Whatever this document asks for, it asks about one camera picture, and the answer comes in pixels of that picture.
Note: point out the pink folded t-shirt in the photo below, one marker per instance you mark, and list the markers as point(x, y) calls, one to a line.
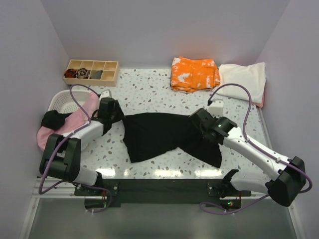
point(261, 104)

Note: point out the wooden compartment box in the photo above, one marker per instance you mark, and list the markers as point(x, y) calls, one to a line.
point(109, 76)

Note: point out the red black rolled fabric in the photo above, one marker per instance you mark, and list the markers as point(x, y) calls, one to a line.
point(70, 73)

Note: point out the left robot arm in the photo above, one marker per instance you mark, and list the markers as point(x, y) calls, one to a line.
point(62, 155)

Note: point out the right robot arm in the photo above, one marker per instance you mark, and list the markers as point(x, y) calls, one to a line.
point(287, 176)

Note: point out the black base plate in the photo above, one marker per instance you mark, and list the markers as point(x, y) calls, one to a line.
point(159, 191)

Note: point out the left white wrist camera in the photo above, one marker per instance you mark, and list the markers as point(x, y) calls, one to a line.
point(106, 94)

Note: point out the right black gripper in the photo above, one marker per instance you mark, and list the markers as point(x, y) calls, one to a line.
point(210, 115)

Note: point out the black t-shirt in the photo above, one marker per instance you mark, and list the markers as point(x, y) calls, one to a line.
point(149, 135)

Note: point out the brown patterned rolled fabric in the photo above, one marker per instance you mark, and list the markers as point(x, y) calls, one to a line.
point(82, 73)

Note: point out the orange white folded t-shirt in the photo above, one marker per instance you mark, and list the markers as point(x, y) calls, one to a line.
point(194, 75)

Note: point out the aluminium rail frame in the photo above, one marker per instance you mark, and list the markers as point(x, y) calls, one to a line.
point(59, 214)

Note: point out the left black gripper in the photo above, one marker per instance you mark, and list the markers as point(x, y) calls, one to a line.
point(119, 114)

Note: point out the black garment in basket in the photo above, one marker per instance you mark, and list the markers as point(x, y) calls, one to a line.
point(54, 120)

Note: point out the white laundry basket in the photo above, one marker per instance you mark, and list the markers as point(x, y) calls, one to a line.
point(69, 101)

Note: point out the pink t-shirt in basket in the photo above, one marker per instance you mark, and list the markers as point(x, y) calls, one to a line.
point(74, 121)

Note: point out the grey rolled fabric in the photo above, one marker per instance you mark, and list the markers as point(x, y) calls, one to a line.
point(96, 75)

